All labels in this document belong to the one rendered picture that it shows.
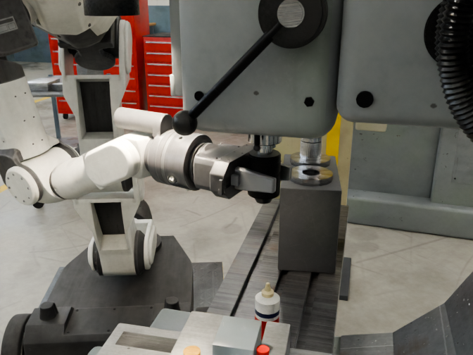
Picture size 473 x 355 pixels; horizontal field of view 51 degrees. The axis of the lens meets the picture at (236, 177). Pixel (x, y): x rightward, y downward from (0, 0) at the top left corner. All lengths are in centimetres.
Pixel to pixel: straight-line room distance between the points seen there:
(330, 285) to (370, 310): 160
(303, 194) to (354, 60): 48
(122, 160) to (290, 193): 36
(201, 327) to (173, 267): 106
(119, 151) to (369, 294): 211
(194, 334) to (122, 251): 88
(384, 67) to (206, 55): 20
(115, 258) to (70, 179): 70
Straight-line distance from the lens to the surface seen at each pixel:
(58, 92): 361
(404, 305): 270
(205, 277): 203
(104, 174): 82
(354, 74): 54
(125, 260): 159
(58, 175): 95
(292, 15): 53
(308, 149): 109
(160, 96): 582
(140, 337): 78
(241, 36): 57
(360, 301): 267
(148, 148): 78
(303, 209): 99
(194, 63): 59
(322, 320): 93
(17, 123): 99
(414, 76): 54
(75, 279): 178
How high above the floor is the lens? 148
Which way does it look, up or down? 21 degrees down
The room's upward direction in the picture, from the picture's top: straight up
